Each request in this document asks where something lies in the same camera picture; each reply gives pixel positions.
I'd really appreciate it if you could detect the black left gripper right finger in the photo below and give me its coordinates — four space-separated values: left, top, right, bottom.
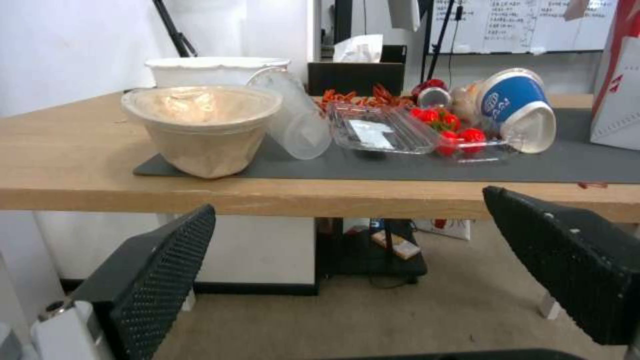
481 185 640 347

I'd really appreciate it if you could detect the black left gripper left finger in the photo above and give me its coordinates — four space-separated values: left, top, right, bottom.
30 203 217 360

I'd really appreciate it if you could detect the white red bag under table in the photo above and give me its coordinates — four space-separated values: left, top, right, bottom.
417 218 473 242

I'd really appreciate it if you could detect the white red paper bag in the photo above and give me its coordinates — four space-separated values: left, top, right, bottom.
589 0 640 152

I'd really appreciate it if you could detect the dark grey table mat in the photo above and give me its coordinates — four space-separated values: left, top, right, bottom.
132 107 640 185

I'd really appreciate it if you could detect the blue white paper cup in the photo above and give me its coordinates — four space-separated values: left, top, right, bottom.
449 67 558 155

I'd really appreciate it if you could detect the clear tray of red tomatoes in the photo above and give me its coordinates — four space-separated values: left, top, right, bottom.
408 106 516 164

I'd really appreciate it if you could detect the small orange white box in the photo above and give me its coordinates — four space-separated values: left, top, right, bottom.
370 231 421 260

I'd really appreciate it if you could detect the beige paper bowl with lid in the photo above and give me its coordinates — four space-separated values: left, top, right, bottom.
120 85 284 180

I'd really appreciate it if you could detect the black under-table stand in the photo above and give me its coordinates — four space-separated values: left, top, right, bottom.
314 217 427 287

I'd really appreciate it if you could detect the small red lidded cup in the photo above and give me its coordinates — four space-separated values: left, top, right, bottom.
412 78 452 110

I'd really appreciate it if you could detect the white scalloped plastic container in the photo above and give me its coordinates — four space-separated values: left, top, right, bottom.
144 56 291 90

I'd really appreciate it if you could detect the clear plastic cup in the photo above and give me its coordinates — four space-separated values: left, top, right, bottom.
245 70 332 161

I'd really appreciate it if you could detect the clear plastic tray lid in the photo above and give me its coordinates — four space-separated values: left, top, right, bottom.
325 101 442 156

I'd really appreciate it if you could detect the whiteboard with writing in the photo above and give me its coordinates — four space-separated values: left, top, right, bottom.
424 0 621 56

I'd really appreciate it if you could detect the red crayfish pile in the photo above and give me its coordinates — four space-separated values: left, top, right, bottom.
316 83 416 113

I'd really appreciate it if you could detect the black tripod leg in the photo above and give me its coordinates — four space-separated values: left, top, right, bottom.
151 0 198 58

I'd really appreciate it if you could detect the black chair back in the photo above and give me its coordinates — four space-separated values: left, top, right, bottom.
305 61 405 97

